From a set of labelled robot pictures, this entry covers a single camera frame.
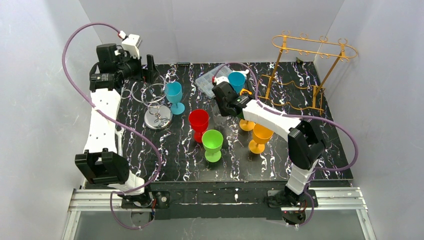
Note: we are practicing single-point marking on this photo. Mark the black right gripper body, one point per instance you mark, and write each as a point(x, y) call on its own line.
point(218, 91)

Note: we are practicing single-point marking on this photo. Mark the white small tool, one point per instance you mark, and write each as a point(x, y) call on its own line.
point(244, 72)

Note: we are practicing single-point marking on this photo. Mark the chrome spiral glass rack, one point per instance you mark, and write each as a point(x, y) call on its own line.
point(158, 116)

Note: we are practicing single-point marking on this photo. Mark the yellow tape measure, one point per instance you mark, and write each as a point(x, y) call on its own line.
point(245, 92)

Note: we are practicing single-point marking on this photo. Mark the blue plastic goblet back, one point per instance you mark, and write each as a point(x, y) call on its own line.
point(237, 81)

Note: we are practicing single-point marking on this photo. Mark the gold wire glass rack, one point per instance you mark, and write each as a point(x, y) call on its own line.
point(292, 82)

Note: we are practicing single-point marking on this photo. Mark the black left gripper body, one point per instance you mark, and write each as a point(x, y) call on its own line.
point(144, 70)

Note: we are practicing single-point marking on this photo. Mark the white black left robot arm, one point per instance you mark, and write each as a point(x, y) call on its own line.
point(101, 163)

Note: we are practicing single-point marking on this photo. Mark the green plastic goblet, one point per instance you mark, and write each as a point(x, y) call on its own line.
point(212, 141)

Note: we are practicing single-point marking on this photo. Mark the orange plastic goblet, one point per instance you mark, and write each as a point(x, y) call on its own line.
point(261, 135)
point(246, 125)

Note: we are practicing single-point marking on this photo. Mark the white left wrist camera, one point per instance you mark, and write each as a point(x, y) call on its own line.
point(131, 43)

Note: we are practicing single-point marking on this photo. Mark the orange plastic goblet near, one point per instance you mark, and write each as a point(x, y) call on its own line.
point(261, 135)

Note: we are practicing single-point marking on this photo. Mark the clear plastic parts box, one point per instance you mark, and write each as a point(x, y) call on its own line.
point(204, 82)

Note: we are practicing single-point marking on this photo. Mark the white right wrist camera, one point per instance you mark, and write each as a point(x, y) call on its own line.
point(221, 79)

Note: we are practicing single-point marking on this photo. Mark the clear glass wine glass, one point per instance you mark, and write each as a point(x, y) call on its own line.
point(220, 122)

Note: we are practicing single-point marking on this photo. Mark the orange plastic goblet far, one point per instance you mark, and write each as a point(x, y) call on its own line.
point(246, 125)

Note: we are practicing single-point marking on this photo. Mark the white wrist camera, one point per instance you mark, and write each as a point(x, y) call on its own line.
point(221, 79)
point(131, 43)

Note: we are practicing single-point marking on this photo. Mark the black screwdriver bit strip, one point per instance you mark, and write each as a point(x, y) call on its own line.
point(183, 64)

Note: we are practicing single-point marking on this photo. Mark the red plastic goblet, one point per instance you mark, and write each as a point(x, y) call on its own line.
point(199, 122)

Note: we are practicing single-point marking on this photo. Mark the blue plastic goblet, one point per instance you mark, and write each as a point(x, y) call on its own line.
point(237, 81)
point(174, 94)

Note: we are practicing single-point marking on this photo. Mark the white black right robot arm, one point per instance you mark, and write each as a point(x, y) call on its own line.
point(304, 139)

